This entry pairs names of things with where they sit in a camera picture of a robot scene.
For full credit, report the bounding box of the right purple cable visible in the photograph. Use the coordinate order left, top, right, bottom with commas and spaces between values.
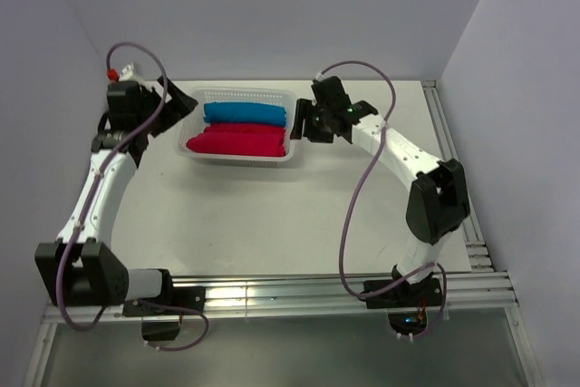
314, 60, 450, 342

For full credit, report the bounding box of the aluminium side rail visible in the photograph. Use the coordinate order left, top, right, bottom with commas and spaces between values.
420, 80, 495, 273

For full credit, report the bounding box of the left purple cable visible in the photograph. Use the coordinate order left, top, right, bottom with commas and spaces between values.
56, 42, 210, 353

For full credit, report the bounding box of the white perforated plastic basket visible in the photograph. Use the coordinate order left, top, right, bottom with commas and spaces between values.
175, 85, 297, 168

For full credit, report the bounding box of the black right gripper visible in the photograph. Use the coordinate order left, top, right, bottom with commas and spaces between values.
290, 98, 335, 143

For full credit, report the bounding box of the purple cable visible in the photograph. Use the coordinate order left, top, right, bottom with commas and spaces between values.
314, 60, 450, 342
56, 42, 210, 353

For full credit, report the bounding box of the aluminium front rail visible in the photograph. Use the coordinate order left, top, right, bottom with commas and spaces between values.
44, 271, 520, 323

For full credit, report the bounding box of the rolled blue t shirt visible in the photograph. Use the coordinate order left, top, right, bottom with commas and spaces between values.
204, 102, 286, 127

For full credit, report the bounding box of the red t shirt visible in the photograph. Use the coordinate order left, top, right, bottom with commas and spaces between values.
186, 132, 285, 158
203, 123, 285, 137

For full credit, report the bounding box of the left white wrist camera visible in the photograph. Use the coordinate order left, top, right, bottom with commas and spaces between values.
106, 62, 145, 84

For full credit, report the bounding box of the rolled red t shirt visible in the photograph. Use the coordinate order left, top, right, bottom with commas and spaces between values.
203, 123, 285, 137

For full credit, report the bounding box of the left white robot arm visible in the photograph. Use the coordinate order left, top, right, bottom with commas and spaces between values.
34, 78, 198, 314

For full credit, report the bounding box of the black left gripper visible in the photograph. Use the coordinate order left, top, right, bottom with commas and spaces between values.
137, 75, 198, 138

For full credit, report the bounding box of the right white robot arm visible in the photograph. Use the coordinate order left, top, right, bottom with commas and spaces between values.
290, 76, 470, 305

